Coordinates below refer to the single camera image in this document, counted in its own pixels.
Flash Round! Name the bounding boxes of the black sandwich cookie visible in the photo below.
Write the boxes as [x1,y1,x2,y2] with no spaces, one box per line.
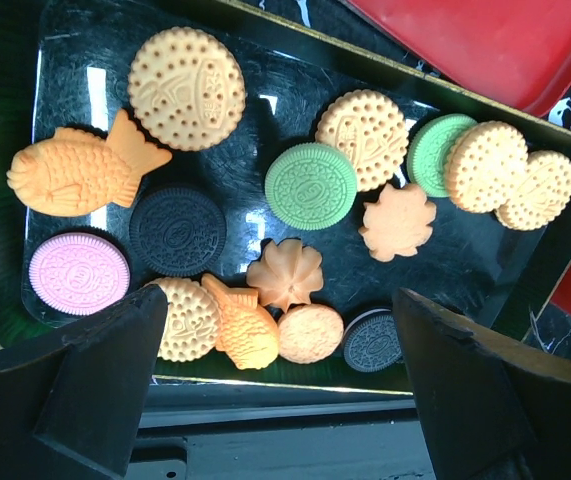
[342,307,402,373]
[129,186,227,277]

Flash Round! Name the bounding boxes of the red tin lid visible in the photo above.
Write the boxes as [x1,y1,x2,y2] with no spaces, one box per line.
[354,1,571,334]

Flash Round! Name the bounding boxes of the small fish cookie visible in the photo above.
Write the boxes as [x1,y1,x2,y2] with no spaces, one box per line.
[201,273,279,370]

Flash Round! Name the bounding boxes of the fish shaped cookie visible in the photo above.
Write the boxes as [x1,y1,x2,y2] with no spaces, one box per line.
[7,109,172,217]

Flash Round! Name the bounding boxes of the large round biscuit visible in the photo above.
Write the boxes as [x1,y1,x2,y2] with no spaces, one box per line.
[128,27,246,151]

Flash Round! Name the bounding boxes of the lower round biscuit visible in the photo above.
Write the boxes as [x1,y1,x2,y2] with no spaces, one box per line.
[149,277,222,363]

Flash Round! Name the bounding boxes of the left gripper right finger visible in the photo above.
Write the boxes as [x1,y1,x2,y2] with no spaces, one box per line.
[393,289,571,479]

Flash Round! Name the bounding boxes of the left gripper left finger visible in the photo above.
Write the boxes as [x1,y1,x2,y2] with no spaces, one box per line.
[0,286,167,479]

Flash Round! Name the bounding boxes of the plain round orange cookie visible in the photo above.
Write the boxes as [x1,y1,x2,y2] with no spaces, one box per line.
[278,304,344,364]

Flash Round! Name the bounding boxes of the maple leaf cookie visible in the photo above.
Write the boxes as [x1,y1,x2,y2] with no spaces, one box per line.
[358,184,437,262]

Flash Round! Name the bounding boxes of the round biscuit behind green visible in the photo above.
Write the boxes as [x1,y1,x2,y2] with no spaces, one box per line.
[315,89,409,192]

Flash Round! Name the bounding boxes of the pink sandwich cookie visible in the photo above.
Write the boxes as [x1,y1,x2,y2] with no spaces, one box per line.
[28,232,130,316]

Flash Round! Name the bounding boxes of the green sandwich cookie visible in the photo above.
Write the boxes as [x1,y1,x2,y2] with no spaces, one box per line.
[406,114,477,198]
[264,143,357,231]

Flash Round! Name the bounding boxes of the far right round biscuit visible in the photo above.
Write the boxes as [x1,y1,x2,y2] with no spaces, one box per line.
[495,150,571,231]

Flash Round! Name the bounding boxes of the black cookie tray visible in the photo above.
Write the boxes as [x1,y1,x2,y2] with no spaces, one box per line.
[0,1,571,394]

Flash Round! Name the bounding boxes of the swirl meringue cookie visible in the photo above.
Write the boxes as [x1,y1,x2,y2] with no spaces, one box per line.
[246,238,324,313]

